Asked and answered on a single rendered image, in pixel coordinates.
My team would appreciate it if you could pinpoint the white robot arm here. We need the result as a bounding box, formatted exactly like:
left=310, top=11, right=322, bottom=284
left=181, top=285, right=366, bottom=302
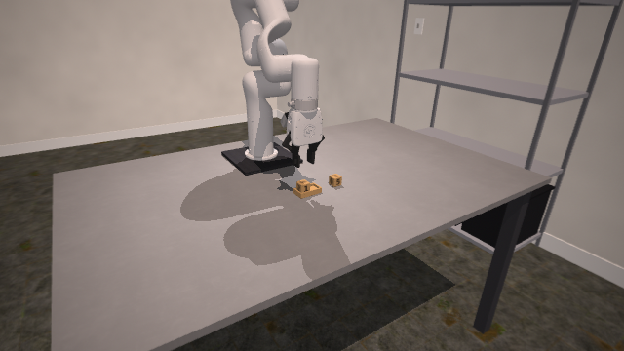
left=230, top=0, right=319, bottom=161

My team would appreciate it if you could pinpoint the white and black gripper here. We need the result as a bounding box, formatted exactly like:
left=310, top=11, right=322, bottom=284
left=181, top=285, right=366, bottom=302
left=282, top=108, right=325, bottom=168

